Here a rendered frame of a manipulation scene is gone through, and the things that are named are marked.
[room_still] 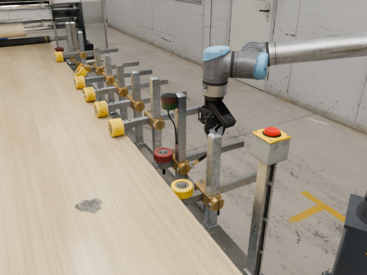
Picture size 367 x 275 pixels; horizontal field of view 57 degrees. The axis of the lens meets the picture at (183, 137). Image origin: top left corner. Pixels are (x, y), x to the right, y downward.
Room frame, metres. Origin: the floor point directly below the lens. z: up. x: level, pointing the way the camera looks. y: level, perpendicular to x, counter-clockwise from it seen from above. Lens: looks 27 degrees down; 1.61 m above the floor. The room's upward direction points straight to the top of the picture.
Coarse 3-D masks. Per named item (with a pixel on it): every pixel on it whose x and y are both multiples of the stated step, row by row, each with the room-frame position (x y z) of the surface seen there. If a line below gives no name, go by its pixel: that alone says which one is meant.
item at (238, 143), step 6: (222, 144) 1.38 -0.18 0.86; (228, 144) 1.38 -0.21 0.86; (234, 144) 1.38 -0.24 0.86; (240, 144) 1.40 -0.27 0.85; (198, 150) 1.32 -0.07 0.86; (204, 150) 1.32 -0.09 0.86; (222, 150) 1.35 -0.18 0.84; (228, 150) 1.37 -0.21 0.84; (186, 156) 1.27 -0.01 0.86; (192, 156) 1.28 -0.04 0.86; (198, 156) 1.29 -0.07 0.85; (162, 168) 1.21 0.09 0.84
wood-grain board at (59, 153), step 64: (0, 64) 2.63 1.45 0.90; (64, 64) 2.63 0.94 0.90; (0, 128) 1.46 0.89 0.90; (64, 128) 1.46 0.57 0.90; (0, 192) 0.95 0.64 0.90; (64, 192) 0.95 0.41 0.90; (128, 192) 0.95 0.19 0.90; (0, 256) 0.66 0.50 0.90; (64, 256) 0.66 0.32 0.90; (128, 256) 0.66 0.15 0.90; (192, 256) 0.66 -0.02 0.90
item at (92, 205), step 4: (84, 200) 0.88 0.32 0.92; (92, 200) 0.89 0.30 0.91; (96, 200) 0.89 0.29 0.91; (100, 200) 0.90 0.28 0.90; (76, 204) 0.87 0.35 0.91; (80, 204) 0.87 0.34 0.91; (84, 204) 0.88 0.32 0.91; (88, 204) 0.87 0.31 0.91; (92, 204) 0.86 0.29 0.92; (96, 204) 0.88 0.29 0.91; (76, 208) 0.86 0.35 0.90; (80, 208) 0.85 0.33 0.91; (84, 208) 0.85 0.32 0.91; (88, 208) 0.86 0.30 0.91; (92, 208) 0.86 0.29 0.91; (96, 208) 0.86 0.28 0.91; (100, 208) 0.86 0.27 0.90
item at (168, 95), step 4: (164, 96) 1.19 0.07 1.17; (168, 96) 1.19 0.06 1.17; (172, 96) 1.19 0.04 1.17; (168, 104) 1.17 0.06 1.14; (176, 108) 1.19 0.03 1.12; (168, 112) 1.19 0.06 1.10; (176, 112) 1.20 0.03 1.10; (172, 120) 1.20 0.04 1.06; (176, 136) 1.21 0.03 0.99; (176, 140) 1.20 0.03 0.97; (176, 144) 1.20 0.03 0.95
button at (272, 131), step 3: (264, 129) 0.78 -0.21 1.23; (267, 129) 0.77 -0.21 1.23; (270, 129) 0.77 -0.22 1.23; (273, 129) 0.77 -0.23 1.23; (276, 129) 0.77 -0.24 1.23; (264, 132) 0.77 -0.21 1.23; (267, 132) 0.76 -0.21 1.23; (270, 132) 0.75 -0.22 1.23; (273, 132) 0.75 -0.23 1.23; (276, 132) 0.75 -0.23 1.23; (279, 132) 0.76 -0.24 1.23; (270, 135) 0.75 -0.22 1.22; (273, 135) 0.75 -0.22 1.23; (276, 135) 0.75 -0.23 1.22
